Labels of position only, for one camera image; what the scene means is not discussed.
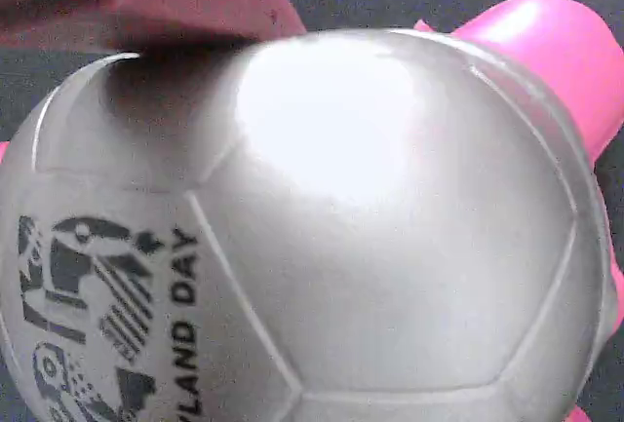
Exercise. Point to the red turtle toy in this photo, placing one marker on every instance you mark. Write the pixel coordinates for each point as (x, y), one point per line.
(341, 246)

